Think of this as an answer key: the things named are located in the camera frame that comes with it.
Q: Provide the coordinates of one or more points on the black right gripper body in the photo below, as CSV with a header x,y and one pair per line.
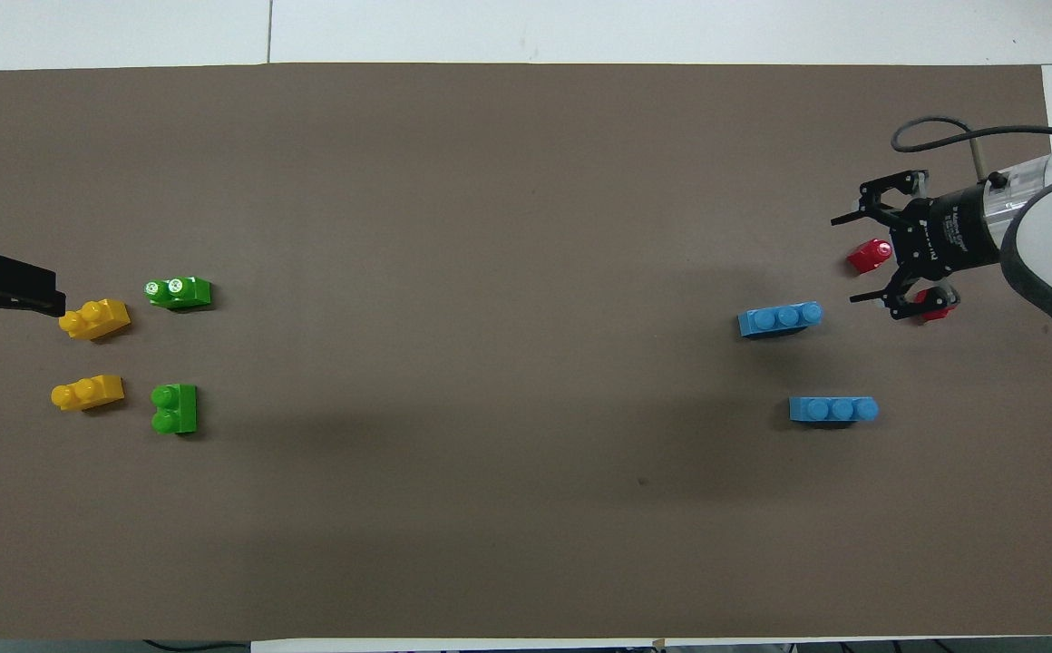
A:
x,y
948,231

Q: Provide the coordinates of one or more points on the blue three-stud block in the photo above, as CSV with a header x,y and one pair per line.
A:
x,y
832,410
780,319

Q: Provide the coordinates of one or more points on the plain green two-stud block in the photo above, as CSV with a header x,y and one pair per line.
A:
x,y
177,408

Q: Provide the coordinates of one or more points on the red one-stud block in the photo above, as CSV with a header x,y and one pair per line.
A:
x,y
936,311
870,256

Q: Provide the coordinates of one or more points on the yellow two-stud block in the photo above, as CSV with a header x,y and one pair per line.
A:
x,y
88,393
95,319

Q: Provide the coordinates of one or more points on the green block with white stickers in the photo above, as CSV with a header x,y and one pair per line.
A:
x,y
180,292

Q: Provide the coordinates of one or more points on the brown paper table mat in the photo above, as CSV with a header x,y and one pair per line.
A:
x,y
490,363

